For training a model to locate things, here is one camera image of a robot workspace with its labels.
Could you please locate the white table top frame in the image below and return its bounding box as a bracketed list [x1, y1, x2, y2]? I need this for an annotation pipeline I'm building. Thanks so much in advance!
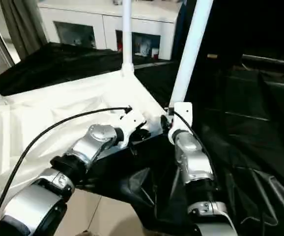
[0, 69, 168, 210]

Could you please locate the black work mat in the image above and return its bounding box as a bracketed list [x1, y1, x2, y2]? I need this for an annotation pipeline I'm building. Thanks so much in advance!
[0, 42, 284, 236]

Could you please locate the white glass-door cabinet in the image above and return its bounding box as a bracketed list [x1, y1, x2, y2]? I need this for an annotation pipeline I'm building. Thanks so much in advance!
[38, 0, 182, 60]

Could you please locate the grey curtain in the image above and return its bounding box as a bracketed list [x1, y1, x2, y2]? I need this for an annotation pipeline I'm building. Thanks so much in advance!
[0, 0, 48, 74]

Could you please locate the black metal rail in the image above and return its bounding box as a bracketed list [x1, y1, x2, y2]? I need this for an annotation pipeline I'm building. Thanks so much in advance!
[243, 55, 284, 68]

